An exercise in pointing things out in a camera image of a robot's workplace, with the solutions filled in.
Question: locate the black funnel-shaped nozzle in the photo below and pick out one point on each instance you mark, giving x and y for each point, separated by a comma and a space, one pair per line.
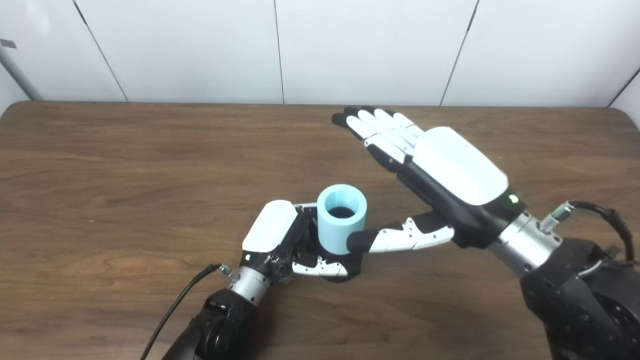
352, 262

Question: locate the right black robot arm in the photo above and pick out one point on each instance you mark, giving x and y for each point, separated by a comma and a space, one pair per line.
575, 300

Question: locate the small grey wall tag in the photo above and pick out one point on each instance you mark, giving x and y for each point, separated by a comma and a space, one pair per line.
7, 43

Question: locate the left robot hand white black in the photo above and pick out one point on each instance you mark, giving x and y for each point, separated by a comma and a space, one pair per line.
270, 225

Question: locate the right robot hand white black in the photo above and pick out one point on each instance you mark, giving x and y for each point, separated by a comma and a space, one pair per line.
460, 165

